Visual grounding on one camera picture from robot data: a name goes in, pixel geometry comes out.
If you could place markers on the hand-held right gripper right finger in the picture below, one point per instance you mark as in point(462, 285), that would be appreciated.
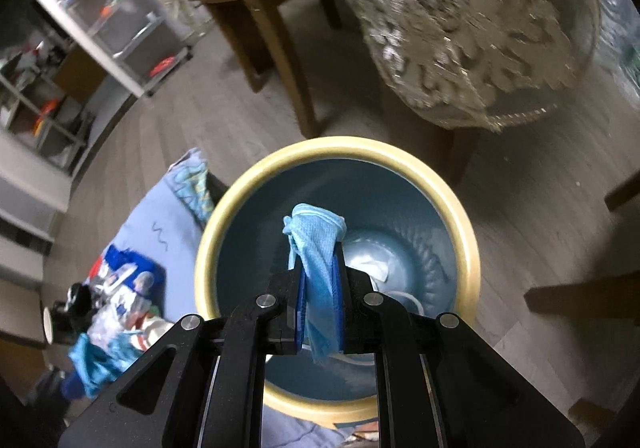
point(339, 308)

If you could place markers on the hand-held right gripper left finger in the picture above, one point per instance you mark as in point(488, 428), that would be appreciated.
point(300, 310)

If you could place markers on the blue face mask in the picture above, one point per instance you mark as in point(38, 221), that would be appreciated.
point(315, 248)

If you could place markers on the yellow rimmed blue trash bin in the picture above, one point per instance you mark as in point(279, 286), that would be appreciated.
point(250, 238)

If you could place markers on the blue white red wrapper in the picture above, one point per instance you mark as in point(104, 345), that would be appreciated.
point(151, 329)

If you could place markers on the teal blister pack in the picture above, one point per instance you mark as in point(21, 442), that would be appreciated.
point(97, 363)

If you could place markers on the white crumpled paper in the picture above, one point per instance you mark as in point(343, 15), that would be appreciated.
point(375, 269)

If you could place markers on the blue cartoon printed blanket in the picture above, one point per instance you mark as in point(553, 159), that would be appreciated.
point(155, 213)

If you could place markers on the blue snack packet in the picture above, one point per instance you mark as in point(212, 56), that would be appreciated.
point(127, 273)

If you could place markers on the black mug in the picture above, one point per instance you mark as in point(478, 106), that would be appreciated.
point(65, 323)

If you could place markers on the wooden chair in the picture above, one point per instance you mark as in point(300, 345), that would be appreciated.
point(260, 3)
point(580, 290)

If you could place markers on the beige lace tablecloth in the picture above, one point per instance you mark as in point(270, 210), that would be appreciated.
point(450, 28)

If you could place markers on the metal shelf rack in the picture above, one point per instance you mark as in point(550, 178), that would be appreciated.
point(45, 113)

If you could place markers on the white rolling cart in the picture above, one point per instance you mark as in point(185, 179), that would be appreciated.
point(115, 18)

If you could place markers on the clear plastic bag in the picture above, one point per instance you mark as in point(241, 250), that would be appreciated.
point(612, 18)

